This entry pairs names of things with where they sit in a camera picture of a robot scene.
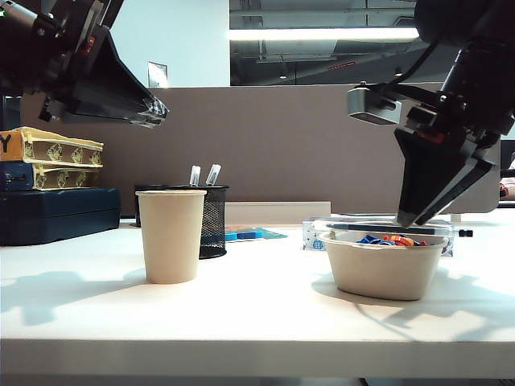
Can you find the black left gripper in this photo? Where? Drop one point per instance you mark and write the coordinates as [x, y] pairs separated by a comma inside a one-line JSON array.
[[68, 56]]

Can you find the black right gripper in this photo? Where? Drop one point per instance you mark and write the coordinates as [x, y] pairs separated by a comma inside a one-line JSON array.
[[462, 120]]

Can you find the black mesh pen holder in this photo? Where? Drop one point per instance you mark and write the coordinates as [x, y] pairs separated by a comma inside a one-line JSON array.
[[215, 225]]

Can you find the white divider foot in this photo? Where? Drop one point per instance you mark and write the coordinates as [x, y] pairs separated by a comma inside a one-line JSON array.
[[456, 219]]

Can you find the red white patterned item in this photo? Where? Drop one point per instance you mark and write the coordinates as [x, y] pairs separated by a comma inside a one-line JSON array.
[[507, 190]]

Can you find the person in white shirt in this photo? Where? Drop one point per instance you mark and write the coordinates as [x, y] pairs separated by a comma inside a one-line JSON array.
[[512, 165]]

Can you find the yellow stacked boxes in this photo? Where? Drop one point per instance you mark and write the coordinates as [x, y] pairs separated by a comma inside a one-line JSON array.
[[60, 152]]

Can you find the yellow box blue end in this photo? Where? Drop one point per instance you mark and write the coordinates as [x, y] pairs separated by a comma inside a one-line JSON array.
[[60, 179]]

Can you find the beige pulp bowl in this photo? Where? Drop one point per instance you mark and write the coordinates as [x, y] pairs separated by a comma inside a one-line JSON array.
[[382, 273]]

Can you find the dark blue plastic case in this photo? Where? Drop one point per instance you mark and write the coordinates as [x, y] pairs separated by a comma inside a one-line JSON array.
[[60, 217]]

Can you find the clear acrylic box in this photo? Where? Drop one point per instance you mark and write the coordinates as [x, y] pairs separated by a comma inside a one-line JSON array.
[[311, 237]]

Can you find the beige paper cup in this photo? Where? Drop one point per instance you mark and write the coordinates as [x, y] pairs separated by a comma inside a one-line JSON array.
[[171, 241]]

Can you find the red ceiling sign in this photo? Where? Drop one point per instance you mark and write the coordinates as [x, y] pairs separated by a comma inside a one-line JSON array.
[[342, 66]]

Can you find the brown fabric desk divider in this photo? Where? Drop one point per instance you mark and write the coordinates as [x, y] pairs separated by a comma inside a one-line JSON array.
[[281, 153]]

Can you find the teal booklet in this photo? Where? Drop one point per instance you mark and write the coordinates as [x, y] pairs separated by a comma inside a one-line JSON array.
[[273, 234]]

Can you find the blue flat block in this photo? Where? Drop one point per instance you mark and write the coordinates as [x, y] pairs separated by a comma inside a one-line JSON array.
[[249, 235]]

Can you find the long ceiling light strip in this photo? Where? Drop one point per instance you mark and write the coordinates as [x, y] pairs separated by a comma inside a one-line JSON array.
[[322, 34]]

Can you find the small wall sign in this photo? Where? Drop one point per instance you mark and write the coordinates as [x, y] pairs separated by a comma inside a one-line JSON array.
[[157, 75]]

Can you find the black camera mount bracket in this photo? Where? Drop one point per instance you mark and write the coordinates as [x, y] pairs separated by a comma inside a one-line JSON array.
[[414, 93]]

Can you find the silver depth camera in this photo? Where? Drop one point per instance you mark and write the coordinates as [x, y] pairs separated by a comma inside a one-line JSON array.
[[368, 105]]

